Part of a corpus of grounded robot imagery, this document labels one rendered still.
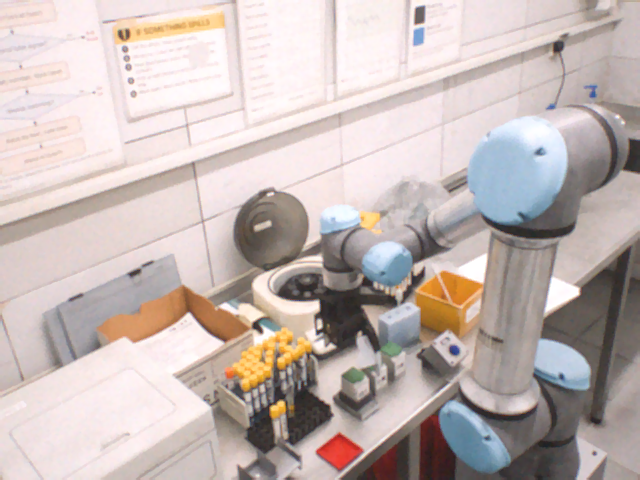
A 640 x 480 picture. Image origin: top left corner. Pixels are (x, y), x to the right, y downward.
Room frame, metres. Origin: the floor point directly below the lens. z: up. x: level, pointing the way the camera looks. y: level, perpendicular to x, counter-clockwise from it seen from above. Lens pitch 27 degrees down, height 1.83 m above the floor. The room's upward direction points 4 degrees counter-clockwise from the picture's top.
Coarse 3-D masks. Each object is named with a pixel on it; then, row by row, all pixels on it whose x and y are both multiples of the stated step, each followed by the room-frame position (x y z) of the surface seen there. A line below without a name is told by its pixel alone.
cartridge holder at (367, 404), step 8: (336, 400) 1.06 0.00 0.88; (344, 400) 1.05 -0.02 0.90; (352, 400) 1.03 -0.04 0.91; (360, 400) 1.03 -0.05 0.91; (368, 400) 1.04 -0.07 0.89; (376, 400) 1.05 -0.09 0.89; (352, 408) 1.03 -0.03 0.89; (360, 408) 1.03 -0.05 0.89; (368, 408) 1.02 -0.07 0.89; (376, 408) 1.03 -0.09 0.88; (360, 416) 1.01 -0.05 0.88
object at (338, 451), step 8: (328, 440) 0.95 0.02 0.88; (336, 440) 0.95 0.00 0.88; (344, 440) 0.95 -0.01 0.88; (320, 448) 0.93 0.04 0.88; (328, 448) 0.93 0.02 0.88; (336, 448) 0.93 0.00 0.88; (344, 448) 0.93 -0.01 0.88; (352, 448) 0.93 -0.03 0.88; (360, 448) 0.92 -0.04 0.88; (320, 456) 0.91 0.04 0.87; (328, 456) 0.91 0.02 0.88; (336, 456) 0.91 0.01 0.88; (344, 456) 0.91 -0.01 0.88; (352, 456) 0.90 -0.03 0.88; (336, 464) 0.88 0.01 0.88; (344, 464) 0.88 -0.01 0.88
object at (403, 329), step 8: (408, 304) 1.28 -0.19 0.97; (392, 312) 1.25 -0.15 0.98; (400, 312) 1.25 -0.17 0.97; (408, 312) 1.25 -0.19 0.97; (416, 312) 1.25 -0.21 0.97; (384, 320) 1.22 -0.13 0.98; (392, 320) 1.22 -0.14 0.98; (400, 320) 1.22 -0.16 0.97; (408, 320) 1.24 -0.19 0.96; (416, 320) 1.25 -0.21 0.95; (384, 328) 1.22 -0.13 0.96; (392, 328) 1.21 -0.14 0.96; (400, 328) 1.22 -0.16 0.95; (408, 328) 1.24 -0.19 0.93; (416, 328) 1.25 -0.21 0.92; (384, 336) 1.22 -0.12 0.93; (392, 336) 1.21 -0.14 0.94; (400, 336) 1.22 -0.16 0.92; (408, 336) 1.24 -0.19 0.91; (416, 336) 1.25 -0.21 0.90; (384, 344) 1.22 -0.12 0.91; (400, 344) 1.22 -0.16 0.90; (408, 344) 1.24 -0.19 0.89; (416, 344) 1.24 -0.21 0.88; (408, 352) 1.22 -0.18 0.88
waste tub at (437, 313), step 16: (448, 272) 1.42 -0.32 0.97; (432, 288) 1.40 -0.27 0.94; (448, 288) 1.42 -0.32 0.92; (464, 288) 1.39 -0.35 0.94; (480, 288) 1.36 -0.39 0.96; (416, 304) 1.34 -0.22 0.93; (432, 304) 1.31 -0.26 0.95; (448, 304) 1.28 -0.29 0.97; (464, 304) 1.27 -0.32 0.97; (432, 320) 1.31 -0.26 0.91; (448, 320) 1.28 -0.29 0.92; (464, 320) 1.27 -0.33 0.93
